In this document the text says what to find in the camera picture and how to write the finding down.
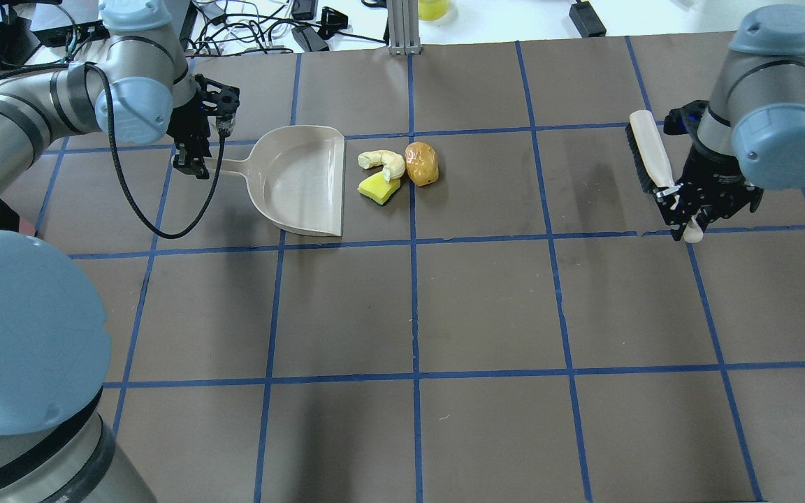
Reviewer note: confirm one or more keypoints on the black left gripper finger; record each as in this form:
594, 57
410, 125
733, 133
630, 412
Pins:
188, 165

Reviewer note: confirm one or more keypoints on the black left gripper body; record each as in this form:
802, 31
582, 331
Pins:
183, 126

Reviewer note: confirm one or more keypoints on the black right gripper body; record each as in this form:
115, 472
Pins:
717, 178

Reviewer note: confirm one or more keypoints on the beige hand brush black bristles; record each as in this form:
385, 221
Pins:
656, 177

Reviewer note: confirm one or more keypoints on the beige plastic dustpan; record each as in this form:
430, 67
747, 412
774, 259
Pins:
295, 177

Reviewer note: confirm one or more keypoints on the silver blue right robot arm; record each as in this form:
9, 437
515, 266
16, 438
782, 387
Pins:
747, 138

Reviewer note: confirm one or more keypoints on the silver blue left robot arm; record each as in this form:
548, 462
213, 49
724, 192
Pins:
55, 352

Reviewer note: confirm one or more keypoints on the yellow green sponge piece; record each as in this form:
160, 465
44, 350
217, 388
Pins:
378, 189

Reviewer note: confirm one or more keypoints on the pale banana peel piece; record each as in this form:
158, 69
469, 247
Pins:
393, 164

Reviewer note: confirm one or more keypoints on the orange brown potato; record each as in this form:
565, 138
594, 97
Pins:
422, 163

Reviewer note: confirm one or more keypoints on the aluminium frame post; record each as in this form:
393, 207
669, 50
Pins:
403, 22

